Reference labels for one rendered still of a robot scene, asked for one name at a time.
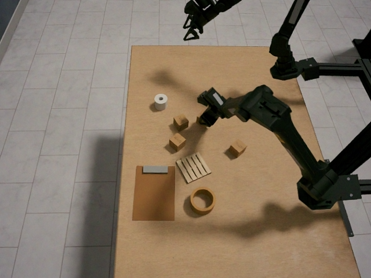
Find small square wooden pallet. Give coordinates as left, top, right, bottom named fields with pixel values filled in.
left=176, top=152, right=212, bottom=184

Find brown clipboard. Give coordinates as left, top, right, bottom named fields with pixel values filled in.
left=133, top=166, right=175, bottom=221

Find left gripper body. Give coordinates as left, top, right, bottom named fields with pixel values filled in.
left=201, top=106, right=220, bottom=125

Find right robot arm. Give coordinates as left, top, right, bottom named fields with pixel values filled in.
left=184, top=0, right=310, bottom=76

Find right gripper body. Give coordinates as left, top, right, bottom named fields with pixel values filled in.
left=190, top=15, right=210, bottom=36

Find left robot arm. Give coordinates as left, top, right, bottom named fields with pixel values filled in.
left=197, top=85, right=339, bottom=206

